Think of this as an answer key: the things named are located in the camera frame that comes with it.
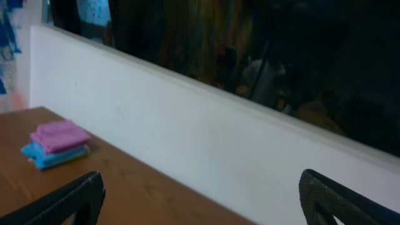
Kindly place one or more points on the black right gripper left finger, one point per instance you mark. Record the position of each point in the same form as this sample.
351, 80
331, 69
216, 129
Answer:
82, 197

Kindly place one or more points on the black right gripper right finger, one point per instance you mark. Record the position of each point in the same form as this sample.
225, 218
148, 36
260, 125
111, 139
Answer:
325, 201

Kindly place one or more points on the purple microfiber cloth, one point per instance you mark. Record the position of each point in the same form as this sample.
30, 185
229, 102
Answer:
59, 136

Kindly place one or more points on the blue folded cloth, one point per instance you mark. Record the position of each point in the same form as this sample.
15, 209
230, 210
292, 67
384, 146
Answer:
42, 160

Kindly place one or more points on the dark glass window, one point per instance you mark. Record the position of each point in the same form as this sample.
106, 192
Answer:
331, 63

